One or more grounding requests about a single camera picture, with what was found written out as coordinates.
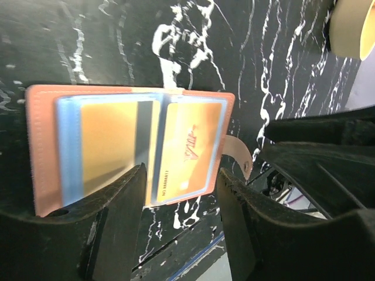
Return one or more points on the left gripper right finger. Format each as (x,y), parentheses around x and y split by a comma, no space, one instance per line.
(268,241)

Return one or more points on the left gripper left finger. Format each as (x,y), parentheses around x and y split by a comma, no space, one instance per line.
(92,239)

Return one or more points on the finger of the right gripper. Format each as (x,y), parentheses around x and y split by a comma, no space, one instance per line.
(329,158)

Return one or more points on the pink leather card holder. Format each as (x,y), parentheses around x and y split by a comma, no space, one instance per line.
(54,128)

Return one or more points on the orange credit card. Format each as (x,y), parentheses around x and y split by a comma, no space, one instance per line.
(115,138)

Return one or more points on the gold VIP credit card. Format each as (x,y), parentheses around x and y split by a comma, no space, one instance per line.
(188,146)

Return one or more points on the beige oval card tray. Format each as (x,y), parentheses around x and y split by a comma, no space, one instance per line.
(351,31)

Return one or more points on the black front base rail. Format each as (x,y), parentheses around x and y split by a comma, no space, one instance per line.
(179,242)

